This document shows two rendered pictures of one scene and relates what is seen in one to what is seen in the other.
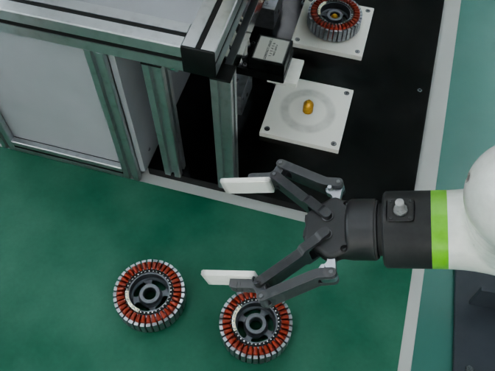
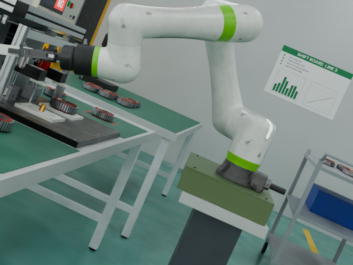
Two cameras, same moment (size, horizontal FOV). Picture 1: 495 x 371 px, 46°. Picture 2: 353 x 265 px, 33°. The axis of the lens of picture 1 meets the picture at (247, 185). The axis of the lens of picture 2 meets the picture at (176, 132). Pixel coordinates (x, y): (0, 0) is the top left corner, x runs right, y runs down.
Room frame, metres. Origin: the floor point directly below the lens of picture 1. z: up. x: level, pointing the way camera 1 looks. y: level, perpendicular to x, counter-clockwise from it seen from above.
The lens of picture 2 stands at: (-1.50, -0.19, 1.12)
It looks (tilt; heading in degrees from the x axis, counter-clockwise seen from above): 6 degrees down; 349
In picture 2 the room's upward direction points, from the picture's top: 24 degrees clockwise
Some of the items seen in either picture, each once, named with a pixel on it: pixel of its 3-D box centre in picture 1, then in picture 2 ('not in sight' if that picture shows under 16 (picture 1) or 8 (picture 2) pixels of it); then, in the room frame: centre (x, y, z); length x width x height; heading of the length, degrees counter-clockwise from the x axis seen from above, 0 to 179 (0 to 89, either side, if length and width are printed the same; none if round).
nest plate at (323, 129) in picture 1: (307, 112); (40, 112); (0.71, -0.11, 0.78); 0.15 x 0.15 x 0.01; 74
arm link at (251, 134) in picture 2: not in sight; (249, 139); (0.58, -0.84, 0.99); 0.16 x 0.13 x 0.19; 26
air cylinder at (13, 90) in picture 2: (234, 89); (8, 91); (0.75, 0.02, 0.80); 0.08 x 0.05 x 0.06; 164
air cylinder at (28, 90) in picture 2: (267, 6); (32, 92); (0.98, -0.04, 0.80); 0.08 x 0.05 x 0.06; 164
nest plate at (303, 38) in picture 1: (333, 26); (61, 111); (0.94, -0.18, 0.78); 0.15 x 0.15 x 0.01; 74
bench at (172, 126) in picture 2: not in sight; (110, 143); (3.16, -0.61, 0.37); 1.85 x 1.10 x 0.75; 164
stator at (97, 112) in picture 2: not in sight; (103, 114); (1.45, -0.37, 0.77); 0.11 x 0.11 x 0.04
